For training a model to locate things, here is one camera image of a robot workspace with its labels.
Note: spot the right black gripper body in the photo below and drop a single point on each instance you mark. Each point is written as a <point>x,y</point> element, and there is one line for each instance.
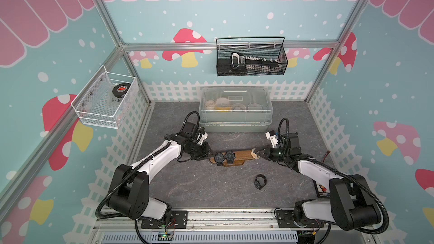
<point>274,154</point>

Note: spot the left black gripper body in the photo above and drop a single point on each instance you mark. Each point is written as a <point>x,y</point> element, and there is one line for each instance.
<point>198,151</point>

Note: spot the black rugged sport watch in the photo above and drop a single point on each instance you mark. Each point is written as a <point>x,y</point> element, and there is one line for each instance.
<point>219,159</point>

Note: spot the large black digital watch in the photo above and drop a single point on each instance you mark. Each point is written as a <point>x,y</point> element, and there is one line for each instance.
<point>230,157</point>

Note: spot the wooden watch stand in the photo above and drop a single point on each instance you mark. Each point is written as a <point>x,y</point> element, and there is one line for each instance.
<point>241,157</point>

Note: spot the beige strap watch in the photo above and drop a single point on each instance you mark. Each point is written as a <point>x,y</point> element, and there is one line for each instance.
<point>254,155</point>

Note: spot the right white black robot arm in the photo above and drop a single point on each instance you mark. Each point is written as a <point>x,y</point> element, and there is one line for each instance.
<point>351,204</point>

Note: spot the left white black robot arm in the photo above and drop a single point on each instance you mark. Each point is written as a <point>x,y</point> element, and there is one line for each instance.
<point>128,194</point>

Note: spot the clear plastic storage box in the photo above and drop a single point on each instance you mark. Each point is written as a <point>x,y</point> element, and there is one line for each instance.
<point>235,109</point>

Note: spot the green circuit board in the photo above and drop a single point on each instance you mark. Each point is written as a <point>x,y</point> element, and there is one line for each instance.
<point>165,236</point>

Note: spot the black tape roll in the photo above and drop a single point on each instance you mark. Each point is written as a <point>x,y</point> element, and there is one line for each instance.
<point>120,90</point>

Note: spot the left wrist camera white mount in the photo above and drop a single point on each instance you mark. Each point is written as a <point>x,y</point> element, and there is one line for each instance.
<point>202,138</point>

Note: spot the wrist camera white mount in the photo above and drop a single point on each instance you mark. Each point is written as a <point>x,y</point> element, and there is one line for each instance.
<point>273,138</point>
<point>202,138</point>

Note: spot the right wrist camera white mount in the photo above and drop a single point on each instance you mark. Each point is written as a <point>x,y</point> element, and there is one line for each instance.
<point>273,138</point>

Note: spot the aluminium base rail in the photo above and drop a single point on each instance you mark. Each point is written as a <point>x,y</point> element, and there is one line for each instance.
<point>227,226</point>

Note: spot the black wire mesh basket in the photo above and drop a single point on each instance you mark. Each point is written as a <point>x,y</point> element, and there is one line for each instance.
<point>271,48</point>

